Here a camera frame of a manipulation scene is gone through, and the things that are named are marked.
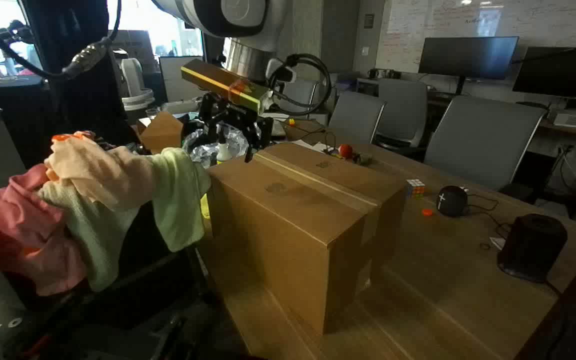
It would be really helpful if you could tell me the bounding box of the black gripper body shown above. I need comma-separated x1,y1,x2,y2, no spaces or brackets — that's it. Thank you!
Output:
199,92,271,150

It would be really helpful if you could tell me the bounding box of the light green shirt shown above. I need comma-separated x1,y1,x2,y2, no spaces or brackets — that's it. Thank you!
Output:
38,150,209,292

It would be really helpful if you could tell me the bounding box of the peach shirt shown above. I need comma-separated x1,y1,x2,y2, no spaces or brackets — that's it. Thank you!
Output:
44,132,154,210

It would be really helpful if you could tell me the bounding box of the pink shirt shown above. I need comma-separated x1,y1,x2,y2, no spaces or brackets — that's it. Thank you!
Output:
0,165,86,296

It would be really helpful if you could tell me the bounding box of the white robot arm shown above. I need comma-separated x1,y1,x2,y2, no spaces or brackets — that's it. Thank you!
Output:
151,0,290,150

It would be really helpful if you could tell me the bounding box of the small open cardboard box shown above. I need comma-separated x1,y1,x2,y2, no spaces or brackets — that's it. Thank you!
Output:
134,112,184,155

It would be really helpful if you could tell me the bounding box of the grey office chair far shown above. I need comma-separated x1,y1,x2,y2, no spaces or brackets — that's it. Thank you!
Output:
327,92,383,144

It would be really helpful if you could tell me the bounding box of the grey office chair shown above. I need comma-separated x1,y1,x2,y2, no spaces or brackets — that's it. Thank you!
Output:
423,96,543,191
375,80,428,148
327,92,383,144

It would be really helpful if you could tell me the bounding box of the large cardboard box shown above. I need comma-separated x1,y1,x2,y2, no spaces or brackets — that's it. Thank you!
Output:
207,142,405,334

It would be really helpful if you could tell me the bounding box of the grey office chair middle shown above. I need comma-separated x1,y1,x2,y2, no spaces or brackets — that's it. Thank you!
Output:
375,80,428,148

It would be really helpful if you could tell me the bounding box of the dark office chair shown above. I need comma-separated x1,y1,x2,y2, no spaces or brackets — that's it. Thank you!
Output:
0,205,201,360

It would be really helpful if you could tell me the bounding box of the grey office chair near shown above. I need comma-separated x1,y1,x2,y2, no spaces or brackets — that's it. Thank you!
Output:
423,96,543,191

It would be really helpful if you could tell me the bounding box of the clear plastic bags pile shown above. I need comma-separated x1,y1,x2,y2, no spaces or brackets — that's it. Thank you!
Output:
181,124,247,169

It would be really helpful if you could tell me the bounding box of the red ball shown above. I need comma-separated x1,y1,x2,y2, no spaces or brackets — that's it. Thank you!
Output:
337,144,354,161

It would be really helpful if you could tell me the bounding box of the orange small cap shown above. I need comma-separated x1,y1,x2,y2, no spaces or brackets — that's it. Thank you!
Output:
422,209,435,219

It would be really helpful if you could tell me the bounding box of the black monitor left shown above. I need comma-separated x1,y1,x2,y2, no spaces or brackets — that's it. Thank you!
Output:
418,37,517,80

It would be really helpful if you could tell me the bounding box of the black monitor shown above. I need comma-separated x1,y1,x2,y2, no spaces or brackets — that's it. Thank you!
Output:
418,37,517,80
513,46,576,98

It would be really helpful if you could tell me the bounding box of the black monitor right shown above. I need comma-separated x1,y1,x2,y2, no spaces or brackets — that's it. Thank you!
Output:
513,46,576,98

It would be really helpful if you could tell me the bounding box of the black cylindrical speaker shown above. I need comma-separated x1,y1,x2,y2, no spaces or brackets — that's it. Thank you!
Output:
498,215,567,282

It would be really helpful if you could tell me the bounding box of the wrist camera gold bar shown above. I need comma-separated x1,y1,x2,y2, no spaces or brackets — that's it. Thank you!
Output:
180,61,271,112

